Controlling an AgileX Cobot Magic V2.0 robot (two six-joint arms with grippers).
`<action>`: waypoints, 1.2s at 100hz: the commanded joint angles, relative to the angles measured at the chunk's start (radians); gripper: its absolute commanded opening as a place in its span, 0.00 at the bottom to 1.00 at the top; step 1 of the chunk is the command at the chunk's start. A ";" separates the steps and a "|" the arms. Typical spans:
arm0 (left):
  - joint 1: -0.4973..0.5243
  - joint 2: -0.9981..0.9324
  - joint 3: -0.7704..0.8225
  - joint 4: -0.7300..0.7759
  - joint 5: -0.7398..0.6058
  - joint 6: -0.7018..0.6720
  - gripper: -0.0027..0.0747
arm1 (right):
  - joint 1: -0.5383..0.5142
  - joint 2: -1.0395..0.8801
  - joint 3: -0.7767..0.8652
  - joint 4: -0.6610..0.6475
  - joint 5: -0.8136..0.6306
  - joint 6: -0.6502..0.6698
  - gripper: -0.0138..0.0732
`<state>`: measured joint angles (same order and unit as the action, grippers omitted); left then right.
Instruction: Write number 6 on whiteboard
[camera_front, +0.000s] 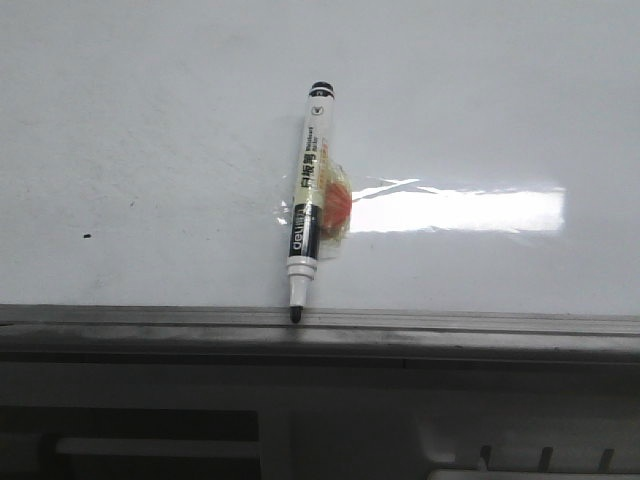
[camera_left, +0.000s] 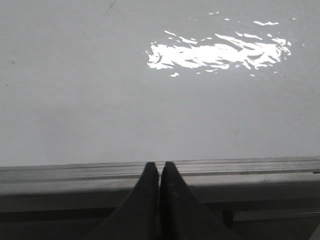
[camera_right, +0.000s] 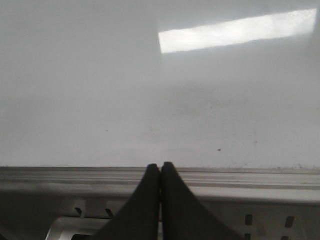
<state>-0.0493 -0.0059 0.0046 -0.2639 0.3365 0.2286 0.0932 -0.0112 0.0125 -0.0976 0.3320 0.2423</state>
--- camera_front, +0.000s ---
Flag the white black whiteboard marker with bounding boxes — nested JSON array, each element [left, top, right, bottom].
[[287, 81, 335, 324]]

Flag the grey aluminium whiteboard tray rail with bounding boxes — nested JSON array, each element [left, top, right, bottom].
[[1, 304, 639, 367]]

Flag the orange magnet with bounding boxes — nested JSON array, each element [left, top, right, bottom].
[[273, 144, 355, 261]]

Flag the white whiteboard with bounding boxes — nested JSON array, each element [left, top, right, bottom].
[[1, 1, 639, 315]]

